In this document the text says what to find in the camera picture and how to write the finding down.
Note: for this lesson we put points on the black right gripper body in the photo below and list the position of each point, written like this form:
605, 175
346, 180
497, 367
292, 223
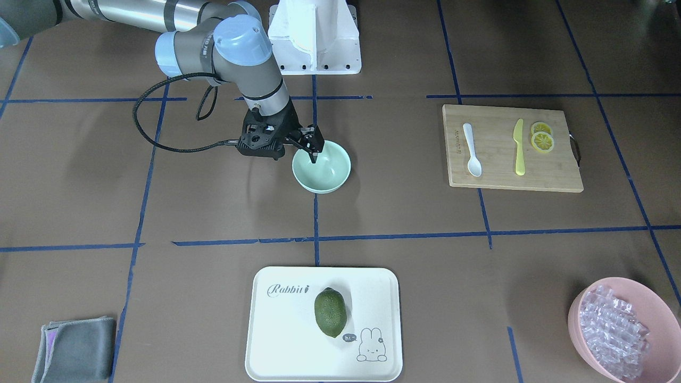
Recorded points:
290, 124

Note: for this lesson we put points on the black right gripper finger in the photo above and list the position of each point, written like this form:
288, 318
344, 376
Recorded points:
312, 141

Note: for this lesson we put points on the green bowl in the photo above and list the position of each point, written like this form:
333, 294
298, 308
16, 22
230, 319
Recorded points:
329, 173

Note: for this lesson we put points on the white plastic spoon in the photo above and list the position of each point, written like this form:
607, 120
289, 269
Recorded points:
473, 165

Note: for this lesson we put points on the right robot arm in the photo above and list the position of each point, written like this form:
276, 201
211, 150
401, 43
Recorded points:
217, 42

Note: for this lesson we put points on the pink bowl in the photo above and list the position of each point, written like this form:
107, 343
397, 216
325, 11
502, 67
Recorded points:
662, 363

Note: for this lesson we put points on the green avocado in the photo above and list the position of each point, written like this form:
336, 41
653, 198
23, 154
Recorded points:
330, 312

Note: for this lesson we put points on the bamboo cutting board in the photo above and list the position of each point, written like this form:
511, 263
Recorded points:
556, 171

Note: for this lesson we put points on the white rabbit tray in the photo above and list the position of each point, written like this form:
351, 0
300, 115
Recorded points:
284, 342

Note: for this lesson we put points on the yellow plastic knife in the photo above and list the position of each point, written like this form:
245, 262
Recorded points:
519, 164

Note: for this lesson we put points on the upper lemon slice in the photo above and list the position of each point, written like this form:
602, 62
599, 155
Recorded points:
540, 127

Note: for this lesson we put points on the grey folded cloth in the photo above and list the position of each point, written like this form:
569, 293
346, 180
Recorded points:
75, 351

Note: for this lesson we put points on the clear ice cubes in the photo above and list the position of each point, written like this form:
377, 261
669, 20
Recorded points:
613, 333

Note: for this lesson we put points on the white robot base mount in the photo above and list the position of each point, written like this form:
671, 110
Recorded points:
315, 37

